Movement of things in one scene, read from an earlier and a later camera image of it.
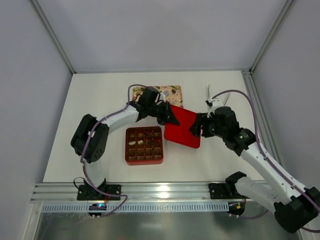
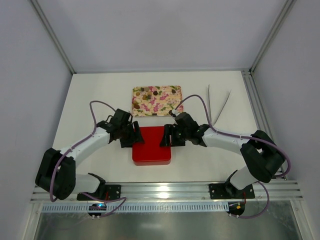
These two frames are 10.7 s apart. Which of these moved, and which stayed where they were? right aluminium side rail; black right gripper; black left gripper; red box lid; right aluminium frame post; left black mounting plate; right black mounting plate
Moved: red box lid; black left gripper; black right gripper
Stayed: right black mounting plate; left black mounting plate; right aluminium side rail; right aluminium frame post
